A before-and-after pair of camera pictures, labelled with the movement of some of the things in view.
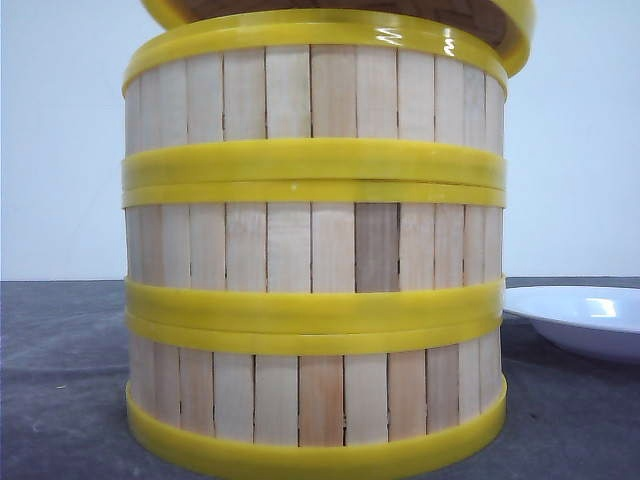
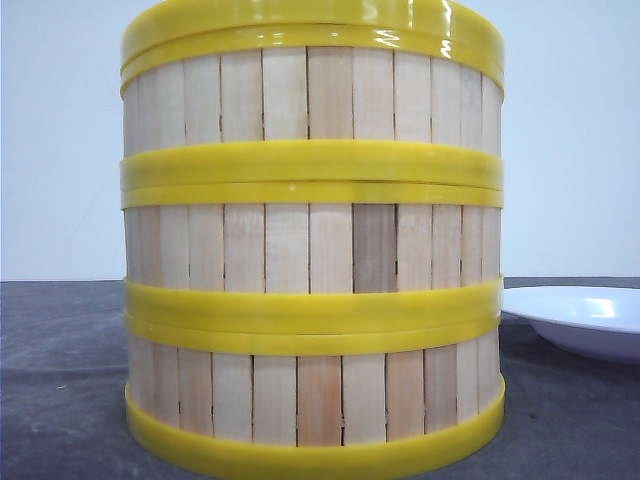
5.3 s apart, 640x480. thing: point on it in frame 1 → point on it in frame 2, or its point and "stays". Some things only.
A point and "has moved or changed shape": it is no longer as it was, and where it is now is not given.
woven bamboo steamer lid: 510,23 has moved or changed shape
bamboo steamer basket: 214,251 stays
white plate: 591,321 stays
